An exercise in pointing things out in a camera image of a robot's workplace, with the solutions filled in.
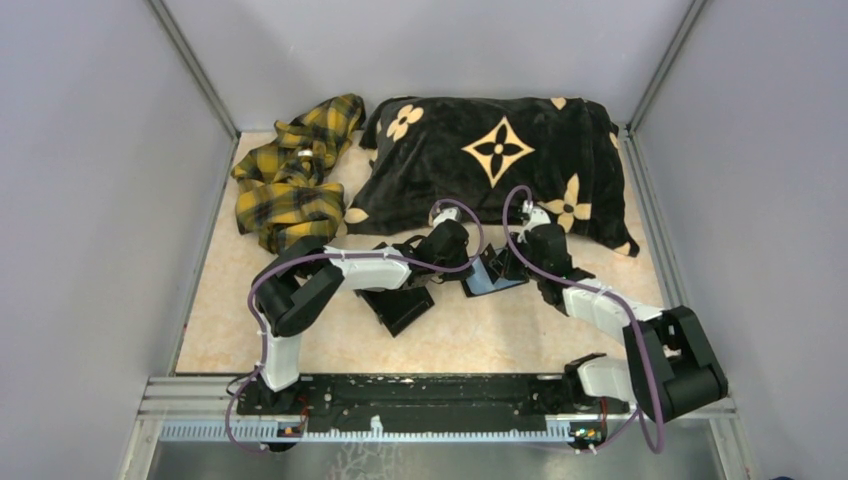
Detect black blue card holder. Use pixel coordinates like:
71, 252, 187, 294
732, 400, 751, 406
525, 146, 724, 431
461, 244, 529, 298

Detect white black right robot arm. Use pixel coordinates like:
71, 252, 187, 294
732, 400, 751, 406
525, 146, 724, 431
507, 225, 729, 421

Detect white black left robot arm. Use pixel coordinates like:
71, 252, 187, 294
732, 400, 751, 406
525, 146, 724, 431
249, 219, 472, 414

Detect black plastic card tray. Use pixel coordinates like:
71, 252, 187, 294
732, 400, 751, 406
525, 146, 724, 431
354, 265, 435, 337

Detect black floral pillow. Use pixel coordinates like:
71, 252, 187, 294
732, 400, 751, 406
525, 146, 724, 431
344, 96, 640, 257

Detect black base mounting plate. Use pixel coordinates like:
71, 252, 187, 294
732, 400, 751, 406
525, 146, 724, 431
236, 374, 629, 433

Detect yellow plaid cloth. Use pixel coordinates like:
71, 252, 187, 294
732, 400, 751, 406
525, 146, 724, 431
230, 93, 366, 254

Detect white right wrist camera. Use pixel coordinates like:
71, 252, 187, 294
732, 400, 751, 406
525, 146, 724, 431
520, 200, 551, 231

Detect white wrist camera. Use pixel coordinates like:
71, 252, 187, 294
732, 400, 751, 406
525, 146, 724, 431
520, 200, 551, 231
432, 207, 462, 227

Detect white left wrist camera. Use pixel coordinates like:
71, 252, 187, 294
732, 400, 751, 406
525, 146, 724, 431
432, 207, 462, 227

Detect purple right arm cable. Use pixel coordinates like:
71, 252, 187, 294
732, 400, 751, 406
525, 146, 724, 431
501, 185, 667, 456

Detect aluminium front frame rail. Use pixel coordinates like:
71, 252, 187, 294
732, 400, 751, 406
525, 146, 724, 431
135, 372, 738, 444

